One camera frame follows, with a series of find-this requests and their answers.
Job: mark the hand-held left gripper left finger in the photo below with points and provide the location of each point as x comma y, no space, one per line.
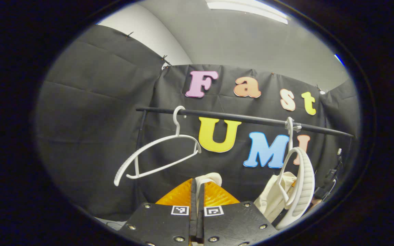
159,225

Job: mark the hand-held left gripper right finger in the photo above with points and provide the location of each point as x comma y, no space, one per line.
238,223

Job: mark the cream shirt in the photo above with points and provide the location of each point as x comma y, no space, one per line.
275,196

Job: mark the white plastic hanger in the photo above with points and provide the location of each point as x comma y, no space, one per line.
177,124
304,184

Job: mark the large ceiling light panel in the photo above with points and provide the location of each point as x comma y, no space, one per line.
248,8

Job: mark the black clothes rail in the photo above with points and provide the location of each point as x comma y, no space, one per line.
238,119

